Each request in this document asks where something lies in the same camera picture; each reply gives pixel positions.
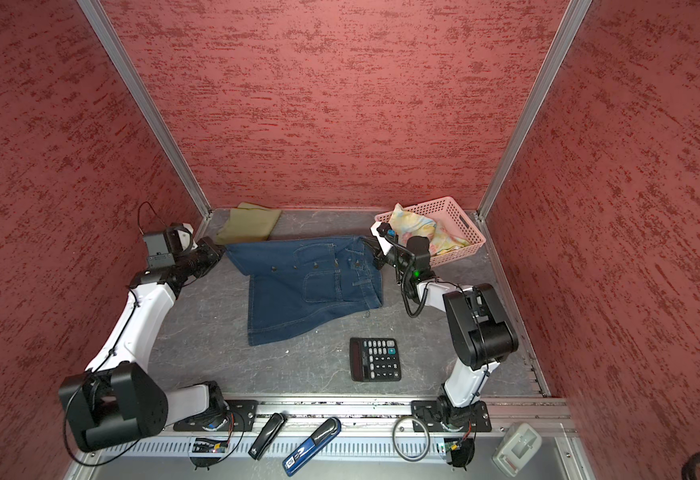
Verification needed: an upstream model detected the olive green skirt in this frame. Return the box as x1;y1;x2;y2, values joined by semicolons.
215;202;282;245

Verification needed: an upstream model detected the blue denim skirt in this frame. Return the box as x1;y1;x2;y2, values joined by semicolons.
226;236;383;346

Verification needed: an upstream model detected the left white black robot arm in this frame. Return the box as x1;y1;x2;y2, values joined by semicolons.
58;237;229;452

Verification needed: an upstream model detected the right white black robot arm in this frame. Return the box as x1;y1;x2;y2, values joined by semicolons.
370;223;519;431

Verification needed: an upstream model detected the pastel patterned cloth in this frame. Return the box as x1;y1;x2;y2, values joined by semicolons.
389;204;470;256

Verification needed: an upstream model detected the pink plastic basket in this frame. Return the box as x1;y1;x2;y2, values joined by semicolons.
375;196;486;267

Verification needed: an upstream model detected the black desk calculator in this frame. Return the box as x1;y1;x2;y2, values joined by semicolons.
349;337;402;382

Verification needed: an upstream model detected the left small circuit board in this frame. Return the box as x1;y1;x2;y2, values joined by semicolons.
191;438;229;456

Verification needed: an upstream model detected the small circuit board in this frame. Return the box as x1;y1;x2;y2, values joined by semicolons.
439;438;475;470
191;438;229;456

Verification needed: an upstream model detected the right small circuit board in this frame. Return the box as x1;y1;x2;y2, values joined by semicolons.
439;438;475;470

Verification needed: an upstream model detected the blue black stapler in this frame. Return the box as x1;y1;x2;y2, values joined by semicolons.
282;417;342;477

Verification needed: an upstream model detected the grey plastic dispenser box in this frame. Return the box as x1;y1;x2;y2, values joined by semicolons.
492;422;543;478

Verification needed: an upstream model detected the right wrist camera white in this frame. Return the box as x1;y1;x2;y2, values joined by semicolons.
370;221;397;254

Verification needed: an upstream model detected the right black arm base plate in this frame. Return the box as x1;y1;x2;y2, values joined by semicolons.
411;398;492;434

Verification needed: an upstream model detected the grey coiled cable ring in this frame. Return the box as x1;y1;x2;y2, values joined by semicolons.
392;416;432;463

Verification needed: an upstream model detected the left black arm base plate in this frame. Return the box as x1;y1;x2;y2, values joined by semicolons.
172;399;259;433

